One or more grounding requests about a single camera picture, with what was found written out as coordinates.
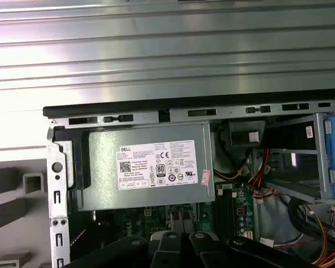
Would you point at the black RAM slot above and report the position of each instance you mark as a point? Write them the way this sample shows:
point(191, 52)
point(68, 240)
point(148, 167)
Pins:
point(227, 212)
point(231, 212)
point(217, 212)
point(222, 212)

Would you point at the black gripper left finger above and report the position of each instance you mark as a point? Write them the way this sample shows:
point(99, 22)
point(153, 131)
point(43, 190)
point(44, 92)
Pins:
point(167, 251)

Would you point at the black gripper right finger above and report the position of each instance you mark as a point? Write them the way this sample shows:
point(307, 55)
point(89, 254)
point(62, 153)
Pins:
point(209, 251)

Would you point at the black open PC case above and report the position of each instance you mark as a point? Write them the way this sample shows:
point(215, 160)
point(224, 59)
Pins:
point(145, 118)

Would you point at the green motherboard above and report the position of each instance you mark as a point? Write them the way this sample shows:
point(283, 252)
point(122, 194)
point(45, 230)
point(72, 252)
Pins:
point(240, 201)

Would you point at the grey Dell power supply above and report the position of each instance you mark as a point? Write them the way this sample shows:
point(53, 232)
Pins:
point(106, 178)

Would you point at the grey optical drive cage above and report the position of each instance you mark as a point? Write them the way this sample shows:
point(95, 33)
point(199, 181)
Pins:
point(319, 134)

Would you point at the grey parts rack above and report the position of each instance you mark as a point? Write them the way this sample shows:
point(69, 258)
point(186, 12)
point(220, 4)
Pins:
point(5, 212)

